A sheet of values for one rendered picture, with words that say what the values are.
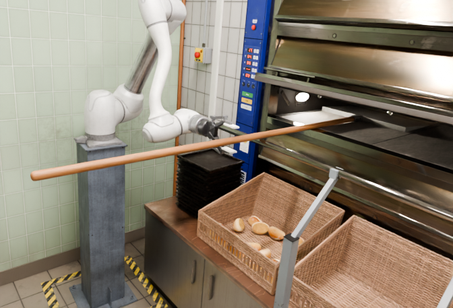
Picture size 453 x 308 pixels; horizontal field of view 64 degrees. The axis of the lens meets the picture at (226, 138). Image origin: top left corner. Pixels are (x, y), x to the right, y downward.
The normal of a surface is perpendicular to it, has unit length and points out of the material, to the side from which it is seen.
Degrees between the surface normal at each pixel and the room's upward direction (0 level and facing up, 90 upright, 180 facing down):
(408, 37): 90
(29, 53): 90
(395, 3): 70
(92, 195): 90
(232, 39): 90
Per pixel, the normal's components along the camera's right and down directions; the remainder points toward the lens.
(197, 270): -0.76, 0.13
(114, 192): 0.59, 0.28
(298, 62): -0.68, -0.21
